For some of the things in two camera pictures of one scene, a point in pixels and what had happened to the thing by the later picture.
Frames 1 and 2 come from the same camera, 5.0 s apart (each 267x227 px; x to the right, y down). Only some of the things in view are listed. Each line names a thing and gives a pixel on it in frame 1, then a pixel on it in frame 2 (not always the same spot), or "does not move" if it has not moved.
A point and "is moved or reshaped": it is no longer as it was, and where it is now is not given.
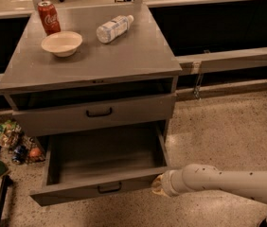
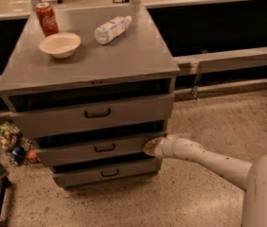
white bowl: x=62 y=43 does not move
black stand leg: x=7 y=182 does not move
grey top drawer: x=56 y=119 does not move
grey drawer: x=101 y=164 is moved or reshaped
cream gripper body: x=167 y=183 to x=163 y=148
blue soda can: x=19 y=154 does not move
